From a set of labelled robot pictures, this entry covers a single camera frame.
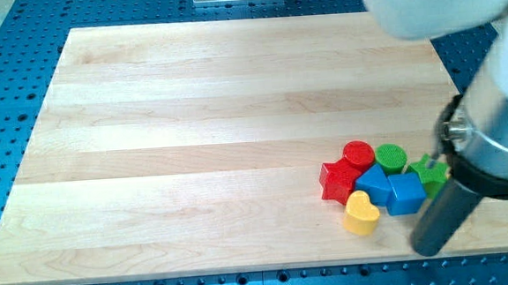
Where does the red cylinder block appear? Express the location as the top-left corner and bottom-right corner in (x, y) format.
(342, 139), (375, 172)

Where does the blue triangle block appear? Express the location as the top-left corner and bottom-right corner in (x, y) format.
(355, 163), (392, 206)

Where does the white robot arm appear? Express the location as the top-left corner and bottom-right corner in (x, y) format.
(363, 0), (508, 257)

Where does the blue cube block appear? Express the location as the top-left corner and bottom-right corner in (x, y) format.
(386, 172), (427, 216)

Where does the yellow heart block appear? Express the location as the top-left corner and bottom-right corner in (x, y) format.
(342, 190), (380, 236)

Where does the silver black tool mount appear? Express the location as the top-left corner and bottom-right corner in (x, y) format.
(426, 54), (508, 206)

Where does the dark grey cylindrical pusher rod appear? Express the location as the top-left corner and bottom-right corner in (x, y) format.
(410, 178), (483, 257)

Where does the green star block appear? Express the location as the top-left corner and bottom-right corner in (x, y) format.
(406, 154), (449, 199)

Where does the red star block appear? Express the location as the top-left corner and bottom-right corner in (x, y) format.
(319, 158), (362, 205)

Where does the green cylinder block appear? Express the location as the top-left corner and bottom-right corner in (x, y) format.
(375, 143), (408, 175)

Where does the light wooden board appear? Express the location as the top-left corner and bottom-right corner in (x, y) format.
(0, 1), (508, 285)

